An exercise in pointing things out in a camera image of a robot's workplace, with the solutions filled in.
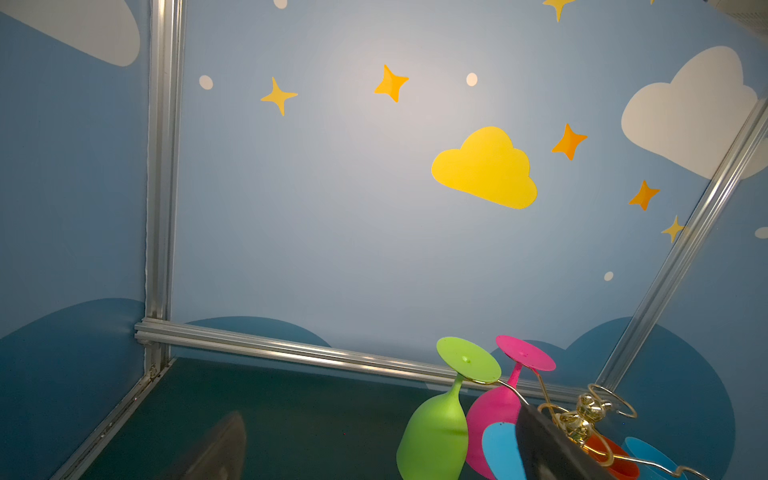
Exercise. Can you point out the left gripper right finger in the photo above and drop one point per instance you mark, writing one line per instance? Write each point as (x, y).
(547, 453)

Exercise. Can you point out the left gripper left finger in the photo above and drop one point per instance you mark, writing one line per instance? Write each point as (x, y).
(219, 454)

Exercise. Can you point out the blue wine glass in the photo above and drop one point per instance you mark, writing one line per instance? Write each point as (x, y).
(637, 448)
(501, 451)

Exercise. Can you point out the red wine glass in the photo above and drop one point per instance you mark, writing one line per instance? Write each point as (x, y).
(619, 469)

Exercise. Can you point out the pink wine glass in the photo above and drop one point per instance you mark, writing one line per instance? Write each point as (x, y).
(501, 404)

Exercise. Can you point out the back green wine glass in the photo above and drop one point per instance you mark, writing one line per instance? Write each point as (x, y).
(435, 442)

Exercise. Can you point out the right aluminium frame post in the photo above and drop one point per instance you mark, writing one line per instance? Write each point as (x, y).
(699, 225)

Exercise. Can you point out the aluminium frame post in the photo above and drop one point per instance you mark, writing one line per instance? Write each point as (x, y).
(699, 225)
(166, 48)

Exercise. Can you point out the back aluminium frame bar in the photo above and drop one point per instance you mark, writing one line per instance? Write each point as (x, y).
(211, 339)

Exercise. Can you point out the left aluminium frame post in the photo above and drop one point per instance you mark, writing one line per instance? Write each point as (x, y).
(166, 48)

